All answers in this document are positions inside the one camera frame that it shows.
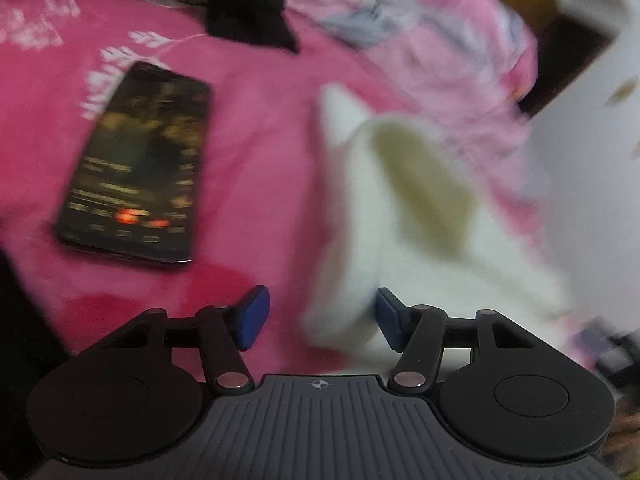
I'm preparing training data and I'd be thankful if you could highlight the black smartphone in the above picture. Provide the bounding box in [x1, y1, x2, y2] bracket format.
[54, 60, 212, 265]

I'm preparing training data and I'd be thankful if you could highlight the pink patterned duvet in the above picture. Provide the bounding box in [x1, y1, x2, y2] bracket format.
[285, 0, 540, 241]

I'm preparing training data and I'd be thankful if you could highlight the white sweater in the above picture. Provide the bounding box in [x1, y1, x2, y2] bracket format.
[300, 82, 571, 377]

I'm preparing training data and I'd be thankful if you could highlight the black folded garment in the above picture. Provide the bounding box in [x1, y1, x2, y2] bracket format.
[206, 0, 301, 53]

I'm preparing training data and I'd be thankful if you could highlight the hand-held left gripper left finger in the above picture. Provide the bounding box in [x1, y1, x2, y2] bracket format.
[95, 285, 271, 395]

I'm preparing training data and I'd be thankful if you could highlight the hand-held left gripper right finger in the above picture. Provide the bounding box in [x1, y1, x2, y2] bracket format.
[376, 287, 543, 395]

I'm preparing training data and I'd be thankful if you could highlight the wooden door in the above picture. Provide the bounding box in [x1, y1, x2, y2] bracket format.
[497, 0, 613, 118]

